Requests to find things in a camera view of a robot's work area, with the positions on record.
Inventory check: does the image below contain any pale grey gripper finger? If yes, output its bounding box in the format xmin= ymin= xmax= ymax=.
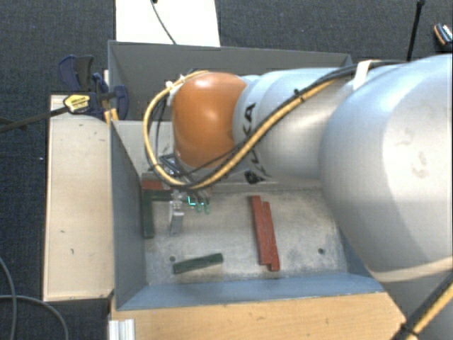
xmin=168 ymin=199 xmax=178 ymax=237
xmin=176 ymin=199 xmax=185 ymax=236

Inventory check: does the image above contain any grey metal bin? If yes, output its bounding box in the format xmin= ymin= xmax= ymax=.
xmin=108 ymin=40 xmax=387 ymax=312

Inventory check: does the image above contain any dark green flat block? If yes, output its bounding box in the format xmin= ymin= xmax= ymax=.
xmin=172 ymin=252 xmax=225 ymax=275
xmin=142 ymin=188 xmax=156 ymax=240

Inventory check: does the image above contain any pale wood flat board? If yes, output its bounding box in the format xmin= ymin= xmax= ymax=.
xmin=42 ymin=95 xmax=116 ymax=302

